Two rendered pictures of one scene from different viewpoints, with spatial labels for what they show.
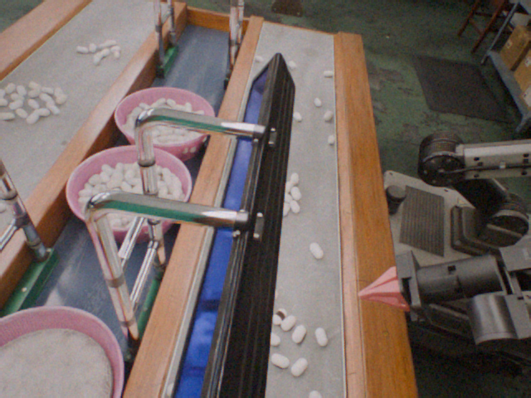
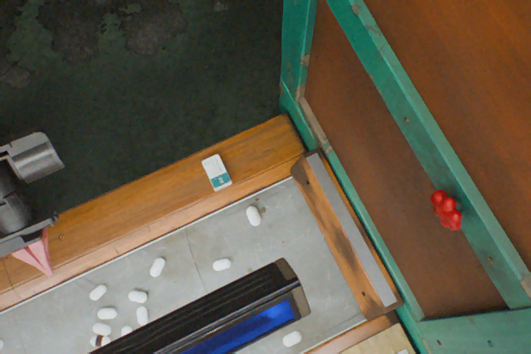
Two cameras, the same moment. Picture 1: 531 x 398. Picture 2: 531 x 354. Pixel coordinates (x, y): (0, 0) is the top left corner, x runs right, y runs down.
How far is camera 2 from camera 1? 0.39 m
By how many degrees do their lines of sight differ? 51
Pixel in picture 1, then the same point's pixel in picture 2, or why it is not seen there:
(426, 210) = not seen: outside the picture
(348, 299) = (40, 285)
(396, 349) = (73, 223)
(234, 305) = (185, 337)
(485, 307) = (30, 168)
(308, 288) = (50, 332)
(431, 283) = (20, 216)
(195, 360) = (225, 341)
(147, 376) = not seen: outside the picture
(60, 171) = not seen: outside the picture
